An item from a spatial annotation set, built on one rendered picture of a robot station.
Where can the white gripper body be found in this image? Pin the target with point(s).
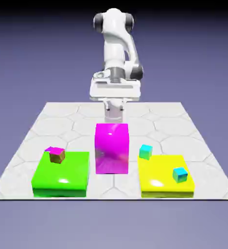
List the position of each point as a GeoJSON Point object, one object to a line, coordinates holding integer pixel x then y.
{"type": "Point", "coordinates": [114, 91]}

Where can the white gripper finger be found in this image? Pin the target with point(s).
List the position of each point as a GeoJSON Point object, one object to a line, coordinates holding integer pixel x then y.
{"type": "Point", "coordinates": [121, 106]}
{"type": "Point", "coordinates": [107, 106]}

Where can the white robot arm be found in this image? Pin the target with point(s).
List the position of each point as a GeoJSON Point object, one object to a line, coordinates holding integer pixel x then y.
{"type": "Point", "coordinates": [115, 39]}

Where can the small cyan cube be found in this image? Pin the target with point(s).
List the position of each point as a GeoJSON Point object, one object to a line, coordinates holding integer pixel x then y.
{"type": "Point", "coordinates": [145, 152]}
{"type": "Point", "coordinates": [179, 175]}

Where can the small magenta cube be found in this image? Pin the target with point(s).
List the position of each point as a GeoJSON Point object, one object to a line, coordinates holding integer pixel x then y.
{"type": "Point", "coordinates": [47, 149]}
{"type": "Point", "coordinates": [57, 156]}

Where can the large magenta box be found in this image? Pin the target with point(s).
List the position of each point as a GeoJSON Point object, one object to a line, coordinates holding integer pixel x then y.
{"type": "Point", "coordinates": [111, 147]}

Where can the large yellow box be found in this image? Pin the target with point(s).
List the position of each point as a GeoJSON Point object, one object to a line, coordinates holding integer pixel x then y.
{"type": "Point", "coordinates": [162, 175]}

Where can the large green box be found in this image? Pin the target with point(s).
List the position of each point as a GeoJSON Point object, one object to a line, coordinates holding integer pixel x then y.
{"type": "Point", "coordinates": [63, 175]}

